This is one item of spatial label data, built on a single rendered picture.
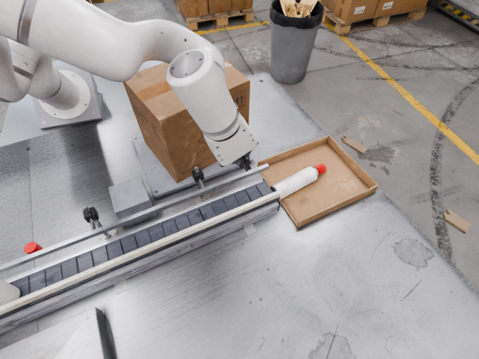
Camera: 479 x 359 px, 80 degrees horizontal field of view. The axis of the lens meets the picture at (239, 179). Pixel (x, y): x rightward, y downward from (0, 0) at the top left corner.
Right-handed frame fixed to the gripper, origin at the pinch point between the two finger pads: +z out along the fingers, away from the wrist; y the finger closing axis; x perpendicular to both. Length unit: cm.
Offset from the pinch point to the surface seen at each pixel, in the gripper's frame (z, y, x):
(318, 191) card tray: 29.7, -16.2, 5.0
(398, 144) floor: 154, -113, -45
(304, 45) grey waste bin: 108, -100, -146
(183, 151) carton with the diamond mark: 3.9, 13.2, -18.4
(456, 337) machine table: 32, -20, 55
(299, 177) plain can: 23.1, -12.9, -0.2
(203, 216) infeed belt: 12.4, 18.1, -0.5
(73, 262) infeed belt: 0, 52, -3
